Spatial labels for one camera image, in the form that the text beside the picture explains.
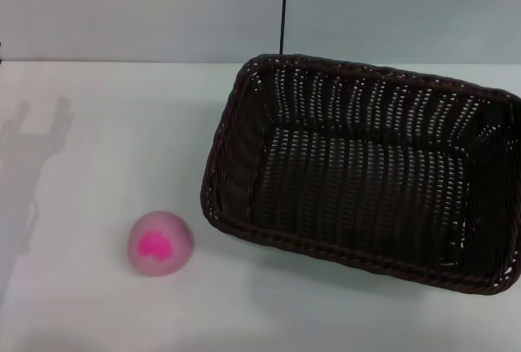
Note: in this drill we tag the pink foam ball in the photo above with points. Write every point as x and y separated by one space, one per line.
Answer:
163 246

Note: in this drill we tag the black woven wicker basket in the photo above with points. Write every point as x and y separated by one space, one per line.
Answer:
358 189

